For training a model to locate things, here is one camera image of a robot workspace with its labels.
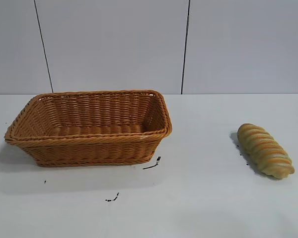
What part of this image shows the long twisted bread loaf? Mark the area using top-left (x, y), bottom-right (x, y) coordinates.
top-left (236, 123), bottom-right (295, 180)

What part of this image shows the brown woven wicker basket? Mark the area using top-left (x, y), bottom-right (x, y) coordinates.
top-left (4, 89), bottom-right (173, 168)

